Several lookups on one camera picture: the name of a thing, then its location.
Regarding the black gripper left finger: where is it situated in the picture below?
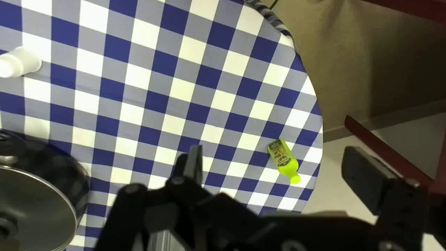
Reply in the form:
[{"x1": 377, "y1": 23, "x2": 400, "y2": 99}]
[{"x1": 172, "y1": 144, "x2": 205, "y2": 189}]

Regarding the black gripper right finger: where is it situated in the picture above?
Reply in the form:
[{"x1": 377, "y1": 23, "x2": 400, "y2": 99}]
[{"x1": 342, "y1": 145, "x2": 434, "y2": 251}]

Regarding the green plastic bottle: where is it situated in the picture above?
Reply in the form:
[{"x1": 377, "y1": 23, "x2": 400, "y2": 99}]
[{"x1": 266, "y1": 138, "x2": 303, "y2": 187}]

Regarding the blue white checkered tablecloth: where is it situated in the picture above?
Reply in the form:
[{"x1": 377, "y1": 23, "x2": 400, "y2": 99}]
[{"x1": 0, "y1": 0, "x2": 325, "y2": 251}]

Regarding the black cooking pot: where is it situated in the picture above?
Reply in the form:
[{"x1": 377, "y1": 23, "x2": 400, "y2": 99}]
[{"x1": 0, "y1": 129, "x2": 92, "y2": 251}]

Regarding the glass pot lid black knob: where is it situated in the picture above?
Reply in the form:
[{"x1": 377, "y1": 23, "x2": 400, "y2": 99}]
[{"x1": 0, "y1": 164, "x2": 80, "y2": 251}]

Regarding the white plastic bottle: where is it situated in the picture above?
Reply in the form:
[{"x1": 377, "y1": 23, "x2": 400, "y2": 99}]
[{"x1": 0, "y1": 45, "x2": 43, "y2": 80}]

